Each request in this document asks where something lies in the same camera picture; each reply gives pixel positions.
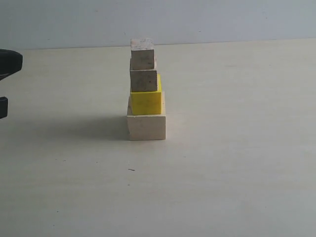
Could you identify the large wooden cube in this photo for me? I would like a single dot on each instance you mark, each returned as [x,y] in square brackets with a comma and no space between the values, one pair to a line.
[146,127]

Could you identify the yellow cube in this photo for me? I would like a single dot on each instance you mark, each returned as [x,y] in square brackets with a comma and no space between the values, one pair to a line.
[147,103]

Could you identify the small wooden cube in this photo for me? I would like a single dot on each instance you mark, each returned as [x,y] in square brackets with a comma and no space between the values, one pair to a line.
[142,54]

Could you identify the medium wooden cube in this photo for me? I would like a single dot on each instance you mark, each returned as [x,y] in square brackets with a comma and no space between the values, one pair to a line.
[144,80]

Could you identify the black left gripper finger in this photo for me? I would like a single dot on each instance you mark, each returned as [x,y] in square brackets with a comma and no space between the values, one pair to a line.
[10,62]
[3,107]

